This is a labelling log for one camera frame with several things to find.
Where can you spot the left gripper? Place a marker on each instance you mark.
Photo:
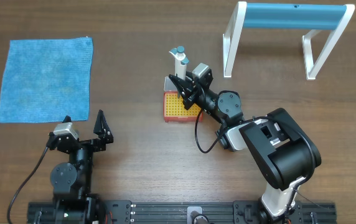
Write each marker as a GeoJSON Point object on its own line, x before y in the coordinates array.
{"type": "Point", "coordinates": [87, 144]}

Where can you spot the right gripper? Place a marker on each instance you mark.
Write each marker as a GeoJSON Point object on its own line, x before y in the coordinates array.
{"type": "Point", "coordinates": [203, 85]}

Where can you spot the white pipette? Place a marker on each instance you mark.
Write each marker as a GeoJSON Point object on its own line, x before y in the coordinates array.
{"type": "Point", "coordinates": [180, 67]}

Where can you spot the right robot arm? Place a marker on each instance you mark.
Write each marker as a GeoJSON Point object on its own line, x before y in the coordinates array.
{"type": "Point", "coordinates": [290, 161]}

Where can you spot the red and yellow tip box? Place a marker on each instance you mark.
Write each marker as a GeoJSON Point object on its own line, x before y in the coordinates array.
{"type": "Point", "coordinates": [173, 109]}

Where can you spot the blue cloth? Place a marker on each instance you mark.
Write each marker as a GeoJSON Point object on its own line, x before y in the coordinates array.
{"type": "Point", "coordinates": [44, 81]}

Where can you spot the white and blue stand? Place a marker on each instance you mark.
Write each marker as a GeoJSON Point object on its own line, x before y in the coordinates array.
{"type": "Point", "coordinates": [290, 17]}

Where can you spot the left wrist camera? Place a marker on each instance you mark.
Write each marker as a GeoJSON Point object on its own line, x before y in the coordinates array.
{"type": "Point", "coordinates": [66, 129]}

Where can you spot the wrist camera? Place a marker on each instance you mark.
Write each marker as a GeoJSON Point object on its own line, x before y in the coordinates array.
{"type": "Point", "coordinates": [66, 129]}
{"type": "Point", "coordinates": [200, 71]}

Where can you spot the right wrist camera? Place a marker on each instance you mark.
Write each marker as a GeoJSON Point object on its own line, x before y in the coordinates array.
{"type": "Point", "coordinates": [200, 71]}

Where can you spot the mounting rail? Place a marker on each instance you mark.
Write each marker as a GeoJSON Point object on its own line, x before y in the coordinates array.
{"type": "Point", "coordinates": [165, 211]}

